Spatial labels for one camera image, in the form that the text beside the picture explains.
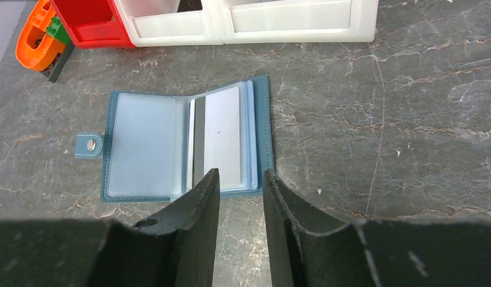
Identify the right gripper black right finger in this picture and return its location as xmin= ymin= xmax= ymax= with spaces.
xmin=263 ymin=169 xmax=491 ymax=286

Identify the green toy brick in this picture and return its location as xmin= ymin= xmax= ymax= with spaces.
xmin=45 ymin=16 xmax=71 ymax=45

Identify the silver credit card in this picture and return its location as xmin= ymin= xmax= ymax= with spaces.
xmin=187 ymin=87 xmax=242 ymax=189

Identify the black card in bin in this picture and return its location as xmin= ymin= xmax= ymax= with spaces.
xmin=177 ymin=0 xmax=203 ymax=13

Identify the red plastic bin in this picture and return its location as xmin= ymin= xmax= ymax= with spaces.
xmin=50 ymin=0 xmax=134 ymax=49

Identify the blue card holder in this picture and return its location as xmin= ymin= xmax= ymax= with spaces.
xmin=75 ymin=75 xmax=275 ymax=202

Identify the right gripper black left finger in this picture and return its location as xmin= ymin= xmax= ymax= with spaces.
xmin=0 ymin=169 xmax=220 ymax=286

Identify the white right plastic bin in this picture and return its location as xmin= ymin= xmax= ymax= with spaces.
xmin=219 ymin=0 xmax=379 ymax=44

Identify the orange plastic loop toy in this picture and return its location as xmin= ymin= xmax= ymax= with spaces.
xmin=16 ymin=0 xmax=67 ymax=72

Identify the dark grey brick plate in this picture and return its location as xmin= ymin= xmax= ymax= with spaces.
xmin=40 ymin=40 xmax=75 ymax=83

